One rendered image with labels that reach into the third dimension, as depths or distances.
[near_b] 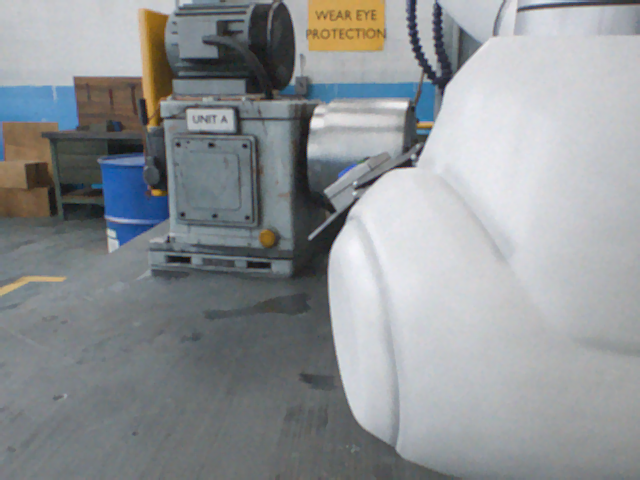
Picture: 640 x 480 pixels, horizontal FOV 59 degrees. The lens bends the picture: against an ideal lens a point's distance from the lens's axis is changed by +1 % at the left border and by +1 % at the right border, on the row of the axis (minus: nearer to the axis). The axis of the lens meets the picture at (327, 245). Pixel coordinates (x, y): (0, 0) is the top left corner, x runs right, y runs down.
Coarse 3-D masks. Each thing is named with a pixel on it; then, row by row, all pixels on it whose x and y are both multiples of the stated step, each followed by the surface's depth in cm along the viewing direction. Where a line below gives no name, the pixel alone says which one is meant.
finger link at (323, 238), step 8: (352, 200) 63; (344, 208) 63; (352, 208) 63; (336, 216) 63; (344, 216) 63; (328, 224) 63; (336, 224) 64; (344, 224) 64; (320, 232) 64; (328, 232) 64; (336, 232) 64; (312, 240) 64; (320, 240) 64; (328, 240) 64; (320, 248) 65; (328, 248) 65
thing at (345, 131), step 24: (312, 120) 114; (336, 120) 112; (360, 120) 111; (384, 120) 109; (408, 120) 110; (312, 144) 113; (336, 144) 110; (360, 144) 109; (384, 144) 108; (408, 144) 110; (312, 168) 113; (336, 168) 111; (312, 192) 117
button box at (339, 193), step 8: (384, 152) 84; (368, 160) 72; (376, 160) 75; (384, 160) 80; (360, 168) 70; (368, 168) 70; (376, 168) 72; (344, 176) 72; (352, 176) 71; (360, 176) 71; (336, 184) 72; (344, 184) 71; (352, 184) 71; (328, 192) 72; (336, 192) 72; (344, 192) 72; (352, 192) 71; (328, 200) 72; (336, 200) 72; (344, 200) 72; (336, 208) 72
